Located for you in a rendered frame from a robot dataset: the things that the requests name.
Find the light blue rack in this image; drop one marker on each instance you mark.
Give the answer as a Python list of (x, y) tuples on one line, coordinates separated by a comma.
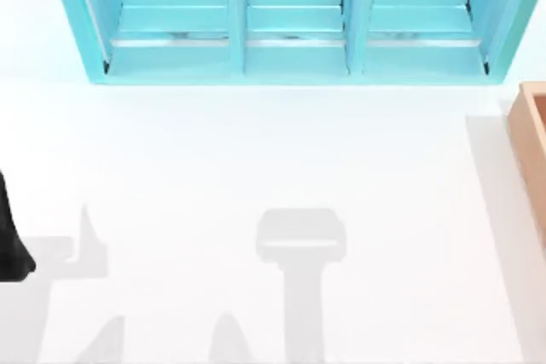
[(294, 59)]

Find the salmon-coloured shallow box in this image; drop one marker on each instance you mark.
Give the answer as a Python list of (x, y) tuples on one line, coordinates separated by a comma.
[(529, 142)]

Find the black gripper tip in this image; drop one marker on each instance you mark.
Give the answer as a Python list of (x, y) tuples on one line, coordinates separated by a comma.
[(10, 249)]

